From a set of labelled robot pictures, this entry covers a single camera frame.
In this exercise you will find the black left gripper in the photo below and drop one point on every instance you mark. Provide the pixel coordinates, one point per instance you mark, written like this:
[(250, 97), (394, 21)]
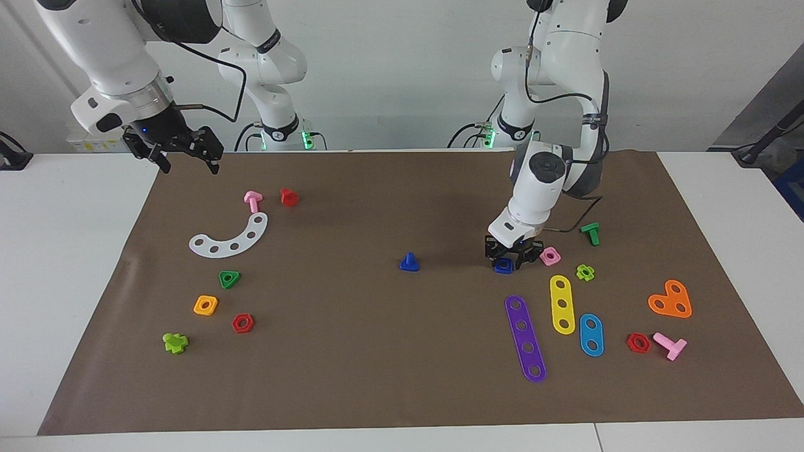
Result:
[(512, 247)]

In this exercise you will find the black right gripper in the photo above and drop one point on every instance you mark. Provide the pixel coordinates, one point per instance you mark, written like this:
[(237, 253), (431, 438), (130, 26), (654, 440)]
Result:
[(160, 129)]

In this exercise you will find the blue square plastic nut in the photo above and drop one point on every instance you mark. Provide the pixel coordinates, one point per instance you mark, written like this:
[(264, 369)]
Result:
[(504, 269)]

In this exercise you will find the blue triangle-head plastic screw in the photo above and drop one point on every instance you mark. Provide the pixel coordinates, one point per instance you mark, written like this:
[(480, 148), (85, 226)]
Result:
[(409, 266)]

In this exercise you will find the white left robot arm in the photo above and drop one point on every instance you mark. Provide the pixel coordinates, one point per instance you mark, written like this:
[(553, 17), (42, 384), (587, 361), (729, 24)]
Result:
[(540, 188)]

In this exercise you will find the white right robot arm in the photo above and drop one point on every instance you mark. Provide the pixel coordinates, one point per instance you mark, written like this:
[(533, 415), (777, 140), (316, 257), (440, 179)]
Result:
[(113, 56)]

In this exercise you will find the pink square plastic nut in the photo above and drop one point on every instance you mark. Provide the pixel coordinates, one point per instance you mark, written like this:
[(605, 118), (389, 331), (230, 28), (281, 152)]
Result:
[(546, 261)]

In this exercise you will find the lime green cross nut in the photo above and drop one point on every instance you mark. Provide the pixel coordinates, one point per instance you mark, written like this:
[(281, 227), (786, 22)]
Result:
[(580, 274)]

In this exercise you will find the green plastic screw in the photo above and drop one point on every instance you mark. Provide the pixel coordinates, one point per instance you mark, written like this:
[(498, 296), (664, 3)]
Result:
[(591, 233)]

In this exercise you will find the pink plastic screw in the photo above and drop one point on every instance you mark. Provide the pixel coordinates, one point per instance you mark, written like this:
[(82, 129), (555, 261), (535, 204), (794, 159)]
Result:
[(672, 347), (252, 202)]

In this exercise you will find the red plastic screw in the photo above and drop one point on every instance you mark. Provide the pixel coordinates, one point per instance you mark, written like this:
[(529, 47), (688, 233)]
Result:
[(289, 198)]

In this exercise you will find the green triangular plastic nut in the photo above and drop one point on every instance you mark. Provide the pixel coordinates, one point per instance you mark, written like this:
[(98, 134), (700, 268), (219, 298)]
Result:
[(229, 285)]

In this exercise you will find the red hexagonal plastic nut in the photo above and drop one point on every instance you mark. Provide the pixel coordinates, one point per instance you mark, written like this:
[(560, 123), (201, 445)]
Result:
[(237, 324), (630, 343)]

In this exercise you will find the orange square plastic nut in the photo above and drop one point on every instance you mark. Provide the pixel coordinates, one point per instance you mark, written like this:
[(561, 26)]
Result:
[(198, 307)]

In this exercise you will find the lime green cross-head screw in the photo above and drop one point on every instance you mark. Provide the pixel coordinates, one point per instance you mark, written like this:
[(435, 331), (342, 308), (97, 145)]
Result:
[(174, 343)]

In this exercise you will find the purple four-hole plastic strip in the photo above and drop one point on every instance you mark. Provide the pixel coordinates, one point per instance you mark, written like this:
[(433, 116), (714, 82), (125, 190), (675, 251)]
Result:
[(519, 316)]

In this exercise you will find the yellow three-hole plastic strip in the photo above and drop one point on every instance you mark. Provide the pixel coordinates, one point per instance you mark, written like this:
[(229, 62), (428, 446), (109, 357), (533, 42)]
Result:
[(561, 295)]

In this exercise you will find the blue two-hole plastic strip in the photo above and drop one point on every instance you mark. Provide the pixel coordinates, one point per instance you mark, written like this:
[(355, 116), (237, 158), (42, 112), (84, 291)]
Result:
[(591, 335)]

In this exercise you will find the white curved five-hole plate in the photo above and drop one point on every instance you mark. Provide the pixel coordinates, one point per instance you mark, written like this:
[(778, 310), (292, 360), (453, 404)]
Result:
[(242, 240)]

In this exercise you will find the orange three-hole corner plate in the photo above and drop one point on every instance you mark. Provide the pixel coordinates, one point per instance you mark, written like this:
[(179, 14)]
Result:
[(669, 300)]

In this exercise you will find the black clamp stand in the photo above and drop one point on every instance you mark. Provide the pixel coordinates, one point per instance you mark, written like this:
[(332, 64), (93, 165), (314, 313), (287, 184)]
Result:
[(12, 157)]

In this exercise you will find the brown paper table mat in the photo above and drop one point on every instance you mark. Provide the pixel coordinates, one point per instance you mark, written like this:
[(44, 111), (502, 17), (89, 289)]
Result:
[(377, 351)]

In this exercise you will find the black tripod stand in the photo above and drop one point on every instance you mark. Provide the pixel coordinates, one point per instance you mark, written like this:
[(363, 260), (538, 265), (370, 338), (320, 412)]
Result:
[(754, 152)]

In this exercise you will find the blue box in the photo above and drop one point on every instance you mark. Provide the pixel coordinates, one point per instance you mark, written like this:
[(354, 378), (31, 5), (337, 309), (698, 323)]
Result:
[(793, 188)]

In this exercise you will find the dark grey partition panel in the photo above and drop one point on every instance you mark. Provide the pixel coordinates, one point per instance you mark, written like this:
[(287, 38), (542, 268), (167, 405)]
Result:
[(772, 100)]

